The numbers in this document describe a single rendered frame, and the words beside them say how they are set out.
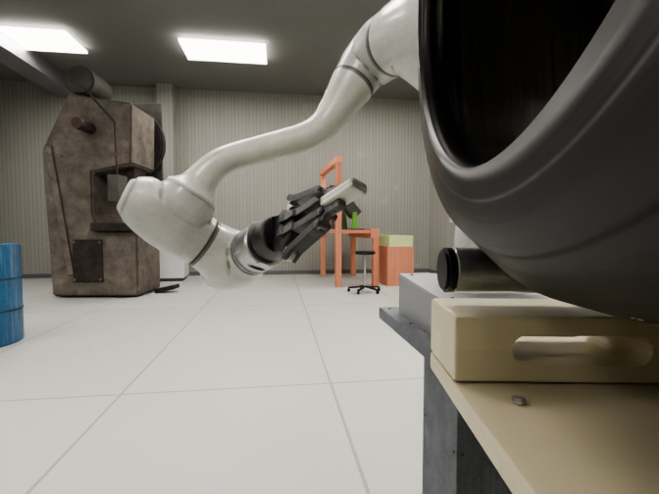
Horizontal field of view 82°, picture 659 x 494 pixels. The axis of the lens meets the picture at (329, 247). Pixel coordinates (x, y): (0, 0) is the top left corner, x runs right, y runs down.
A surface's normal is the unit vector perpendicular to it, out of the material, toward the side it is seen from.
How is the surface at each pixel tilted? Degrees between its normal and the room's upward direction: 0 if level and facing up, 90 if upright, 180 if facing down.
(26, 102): 90
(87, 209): 90
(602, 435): 0
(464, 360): 90
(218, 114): 90
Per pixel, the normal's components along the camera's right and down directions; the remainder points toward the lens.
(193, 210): 0.58, 0.03
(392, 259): 0.18, 0.05
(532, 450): 0.00, -1.00
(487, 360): -0.03, 0.05
